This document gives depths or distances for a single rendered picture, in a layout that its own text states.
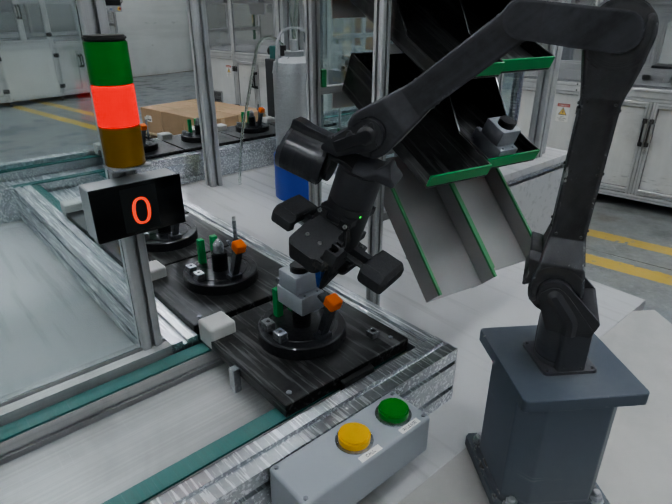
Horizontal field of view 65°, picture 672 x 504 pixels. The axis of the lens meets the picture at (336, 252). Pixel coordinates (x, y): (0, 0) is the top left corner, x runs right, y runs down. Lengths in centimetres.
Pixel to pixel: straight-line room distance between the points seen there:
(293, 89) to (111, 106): 101
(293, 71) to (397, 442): 121
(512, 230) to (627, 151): 356
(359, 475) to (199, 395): 29
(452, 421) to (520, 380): 25
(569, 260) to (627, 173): 407
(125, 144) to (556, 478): 67
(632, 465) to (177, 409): 65
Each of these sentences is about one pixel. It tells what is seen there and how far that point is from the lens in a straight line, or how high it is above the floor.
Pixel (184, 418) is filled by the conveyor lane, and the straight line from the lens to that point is 82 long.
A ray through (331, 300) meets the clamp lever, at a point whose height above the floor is 107.
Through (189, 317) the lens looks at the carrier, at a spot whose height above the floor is 97.
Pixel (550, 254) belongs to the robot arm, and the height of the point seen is 121.
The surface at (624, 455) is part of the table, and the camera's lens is 92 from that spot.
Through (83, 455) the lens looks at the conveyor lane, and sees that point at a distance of 81.
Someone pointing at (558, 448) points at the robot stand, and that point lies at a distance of 71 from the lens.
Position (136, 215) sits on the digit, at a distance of 75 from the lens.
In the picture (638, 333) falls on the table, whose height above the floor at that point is 86.
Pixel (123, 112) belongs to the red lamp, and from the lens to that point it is 72.
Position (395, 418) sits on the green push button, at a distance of 71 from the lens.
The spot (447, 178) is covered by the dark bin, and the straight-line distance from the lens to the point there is 86.
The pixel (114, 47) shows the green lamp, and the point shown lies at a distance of 71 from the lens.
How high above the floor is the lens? 145
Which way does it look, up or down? 25 degrees down
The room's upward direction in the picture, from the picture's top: straight up
